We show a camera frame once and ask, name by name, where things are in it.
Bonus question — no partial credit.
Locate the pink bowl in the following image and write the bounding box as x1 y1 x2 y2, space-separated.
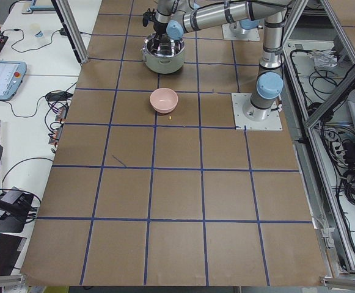
150 88 178 114

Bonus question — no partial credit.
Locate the paper cup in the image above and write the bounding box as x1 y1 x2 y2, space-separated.
30 23 44 40

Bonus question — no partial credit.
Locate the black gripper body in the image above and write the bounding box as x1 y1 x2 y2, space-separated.
153 13 169 40

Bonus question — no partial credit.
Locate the left side aluminium frame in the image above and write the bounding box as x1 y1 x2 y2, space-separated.
284 1 355 276

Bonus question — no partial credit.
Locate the blue teach pendant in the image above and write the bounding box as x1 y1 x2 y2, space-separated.
0 60 27 101

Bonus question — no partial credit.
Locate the black monitor stand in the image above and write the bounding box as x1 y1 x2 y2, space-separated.
0 189 34 233

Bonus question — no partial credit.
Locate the aluminium frame post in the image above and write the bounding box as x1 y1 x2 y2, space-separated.
51 0 89 64

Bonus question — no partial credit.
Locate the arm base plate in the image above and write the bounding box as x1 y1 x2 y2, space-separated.
232 93 283 131
222 23 260 42

